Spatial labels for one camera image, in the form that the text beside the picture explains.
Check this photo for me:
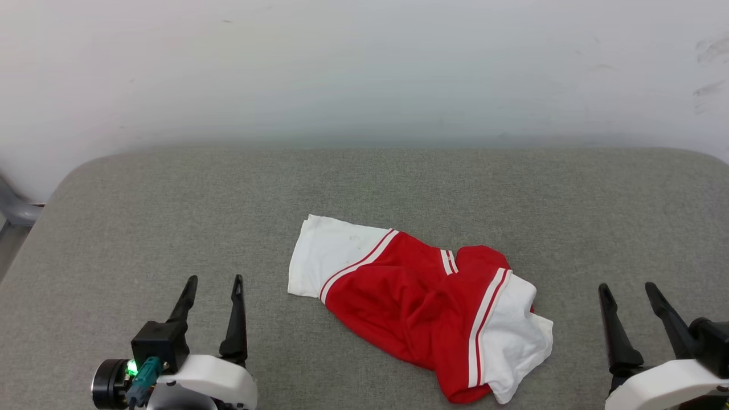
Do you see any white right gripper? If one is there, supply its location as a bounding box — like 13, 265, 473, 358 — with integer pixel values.
598, 282, 729, 410

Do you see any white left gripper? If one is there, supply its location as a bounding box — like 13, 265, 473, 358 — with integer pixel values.
147, 274, 258, 410

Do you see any red and white shirt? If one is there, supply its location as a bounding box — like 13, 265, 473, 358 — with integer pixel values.
287, 214, 554, 405

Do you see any grey fabric sofa cushion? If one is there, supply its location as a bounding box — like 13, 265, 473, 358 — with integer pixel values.
0, 147, 729, 410

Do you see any grey metal tube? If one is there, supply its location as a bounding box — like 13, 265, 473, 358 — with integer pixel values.
0, 174, 45, 228

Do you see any teal left cable connector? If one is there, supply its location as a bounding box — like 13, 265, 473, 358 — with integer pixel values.
125, 357, 163, 406

